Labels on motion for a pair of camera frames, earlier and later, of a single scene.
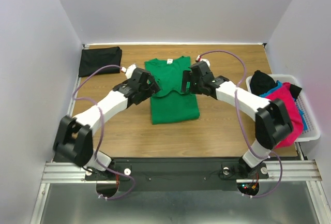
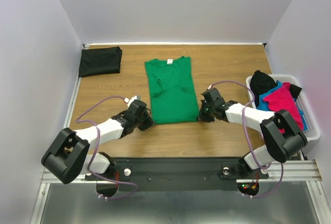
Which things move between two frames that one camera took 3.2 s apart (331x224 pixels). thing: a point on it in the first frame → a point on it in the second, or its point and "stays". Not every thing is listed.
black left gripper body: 148,91 → 144,122
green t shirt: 169,104 stays
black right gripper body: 187,80 → 204,113
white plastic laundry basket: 312,133 stays
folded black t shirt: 92,59 stays
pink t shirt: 284,93 stays
